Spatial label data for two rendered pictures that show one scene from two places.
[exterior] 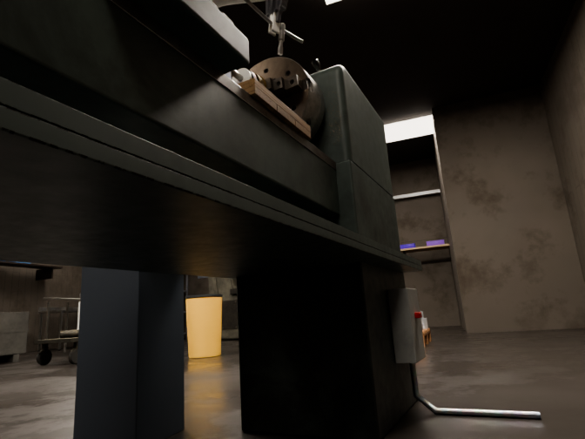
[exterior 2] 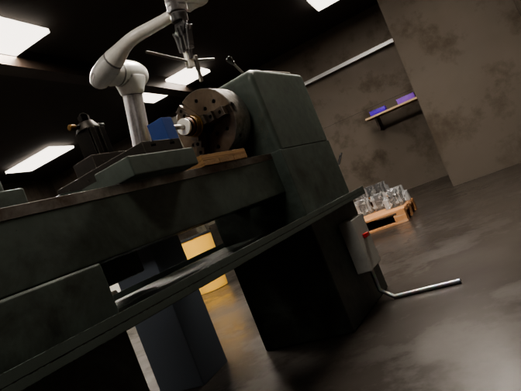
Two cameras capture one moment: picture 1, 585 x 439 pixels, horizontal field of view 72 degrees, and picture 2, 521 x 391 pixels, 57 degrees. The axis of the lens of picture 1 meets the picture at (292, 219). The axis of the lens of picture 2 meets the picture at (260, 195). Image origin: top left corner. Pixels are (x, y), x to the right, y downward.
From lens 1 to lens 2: 89 cm
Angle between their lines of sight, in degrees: 12
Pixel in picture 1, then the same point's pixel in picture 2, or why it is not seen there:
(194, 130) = (185, 222)
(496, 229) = (458, 74)
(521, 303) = (499, 141)
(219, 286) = not seen: hidden behind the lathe
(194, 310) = (190, 253)
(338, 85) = (253, 91)
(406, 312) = (355, 237)
